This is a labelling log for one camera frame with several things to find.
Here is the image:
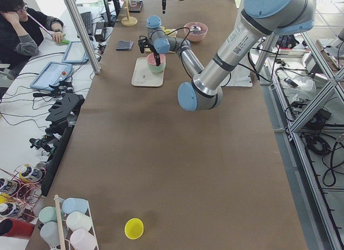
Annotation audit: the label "small pink bowl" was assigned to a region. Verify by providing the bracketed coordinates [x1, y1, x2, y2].
[146, 53, 166, 66]

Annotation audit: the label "large pink bowl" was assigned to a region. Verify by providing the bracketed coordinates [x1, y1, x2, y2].
[184, 22, 208, 42]

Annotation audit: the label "stacked green bowls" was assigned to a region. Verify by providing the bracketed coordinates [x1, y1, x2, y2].
[147, 62, 166, 73]

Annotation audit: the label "cream cartoon serving tray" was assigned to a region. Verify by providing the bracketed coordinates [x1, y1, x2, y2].
[131, 58, 164, 87]

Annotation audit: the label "bamboo cutting board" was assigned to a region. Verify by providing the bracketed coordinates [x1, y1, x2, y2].
[161, 28, 177, 54]

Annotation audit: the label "grey folded cloth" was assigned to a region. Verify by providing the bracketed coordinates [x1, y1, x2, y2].
[116, 40, 134, 51]

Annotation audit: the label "wooden mug tree stand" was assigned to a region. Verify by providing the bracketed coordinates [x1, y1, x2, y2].
[121, 0, 138, 26]

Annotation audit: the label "metal ice scoop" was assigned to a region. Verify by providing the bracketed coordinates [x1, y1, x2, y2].
[189, 25, 202, 34]

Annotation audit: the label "blue teach pendant far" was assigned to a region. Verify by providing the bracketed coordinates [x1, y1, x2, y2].
[62, 41, 89, 65]

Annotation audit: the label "blue teach pendant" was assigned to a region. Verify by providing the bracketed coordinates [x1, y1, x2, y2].
[62, 41, 89, 65]
[30, 61, 73, 91]

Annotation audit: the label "blue teach pendant near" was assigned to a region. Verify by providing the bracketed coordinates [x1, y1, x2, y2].
[30, 61, 73, 91]

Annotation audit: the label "black stand holder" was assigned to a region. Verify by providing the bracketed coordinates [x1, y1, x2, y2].
[45, 93, 85, 135]

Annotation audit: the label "person in black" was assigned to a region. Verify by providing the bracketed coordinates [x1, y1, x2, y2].
[1, 0, 64, 70]

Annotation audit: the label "yellow plastic cup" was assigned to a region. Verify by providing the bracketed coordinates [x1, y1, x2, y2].
[124, 218, 144, 240]

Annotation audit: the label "white cup rack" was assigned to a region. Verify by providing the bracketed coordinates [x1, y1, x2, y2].
[39, 195, 99, 249]

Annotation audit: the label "red cup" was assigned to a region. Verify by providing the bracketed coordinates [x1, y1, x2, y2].
[1, 218, 35, 239]

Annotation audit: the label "aluminium frame post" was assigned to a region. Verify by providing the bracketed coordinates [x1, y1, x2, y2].
[64, 0, 101, 75]

